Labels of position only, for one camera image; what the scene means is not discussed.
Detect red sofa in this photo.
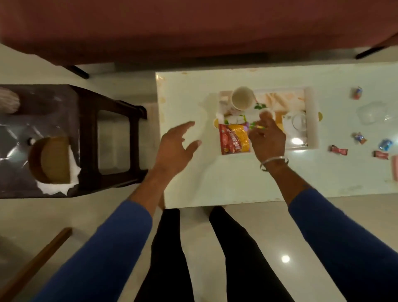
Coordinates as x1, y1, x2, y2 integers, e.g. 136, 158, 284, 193
0, 0, 398, 80

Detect silver bangle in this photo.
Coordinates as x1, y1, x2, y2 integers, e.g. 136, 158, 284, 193
260, 156, 289, 172

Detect person's left forearm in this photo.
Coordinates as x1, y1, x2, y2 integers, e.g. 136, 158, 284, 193
31, 165, 184, 302

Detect person's right forearm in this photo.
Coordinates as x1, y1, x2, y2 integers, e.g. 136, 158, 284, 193
264, 160, 398, 302

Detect floral mug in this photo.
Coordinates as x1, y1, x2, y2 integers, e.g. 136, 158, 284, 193
219, 86, 257, 117
0, 87, 21, 114

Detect white paper napkins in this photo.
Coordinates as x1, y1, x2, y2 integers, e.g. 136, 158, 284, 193
36, 146, 82, 196

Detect person's right leg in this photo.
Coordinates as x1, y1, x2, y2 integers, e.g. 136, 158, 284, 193
209, 206, 294, 302

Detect person's right hand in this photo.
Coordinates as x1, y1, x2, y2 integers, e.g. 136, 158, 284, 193
248, 111, 286, 165

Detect brown wooden napkin holder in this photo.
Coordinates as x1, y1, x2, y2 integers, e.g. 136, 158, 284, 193
28, 136, 71, 185

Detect person's left hand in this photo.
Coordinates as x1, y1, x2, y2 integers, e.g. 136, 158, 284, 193
154, 121, 202, 178

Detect white leaf print tray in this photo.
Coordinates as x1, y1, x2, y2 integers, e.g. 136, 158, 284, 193
213, 86, 323, 156

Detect clear plastic film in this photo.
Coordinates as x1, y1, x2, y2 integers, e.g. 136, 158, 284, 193
0, 123, 35, 162

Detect red yellow snack packet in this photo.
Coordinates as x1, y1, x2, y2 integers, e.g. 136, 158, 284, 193
218, 123, 251, 156

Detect person's left leg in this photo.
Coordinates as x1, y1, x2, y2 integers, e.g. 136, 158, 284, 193
133, 207, 195, 302

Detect person's leg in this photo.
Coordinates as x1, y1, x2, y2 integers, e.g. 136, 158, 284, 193
209, 206, 294, 302
133, 207, 195, 302

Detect dark brown stool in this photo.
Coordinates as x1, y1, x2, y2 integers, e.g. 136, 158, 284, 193
0, 84, 148, 199

